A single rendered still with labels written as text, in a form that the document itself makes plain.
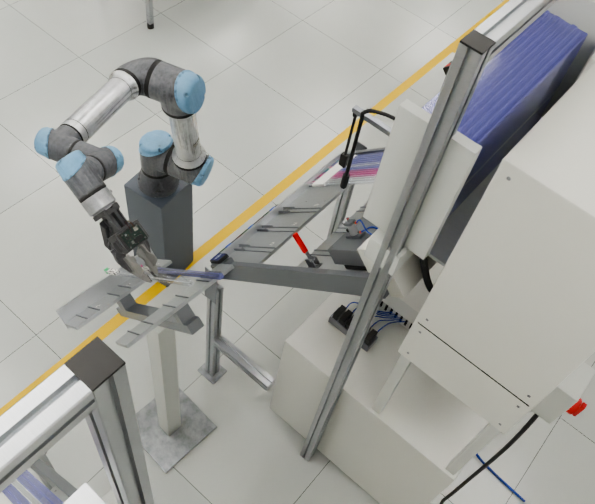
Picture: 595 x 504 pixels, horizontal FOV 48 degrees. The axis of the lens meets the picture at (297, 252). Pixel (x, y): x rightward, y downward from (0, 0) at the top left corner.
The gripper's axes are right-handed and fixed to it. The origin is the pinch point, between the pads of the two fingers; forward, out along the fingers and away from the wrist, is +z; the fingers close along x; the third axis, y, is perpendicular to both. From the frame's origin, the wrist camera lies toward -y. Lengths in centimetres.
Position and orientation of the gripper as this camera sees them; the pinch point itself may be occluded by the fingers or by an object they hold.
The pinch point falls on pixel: (150, 276)
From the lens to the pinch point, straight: 172.6
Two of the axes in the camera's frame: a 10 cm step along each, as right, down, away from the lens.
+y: 5.1, -1.3, -8.5
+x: 6.6, -5.7, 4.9
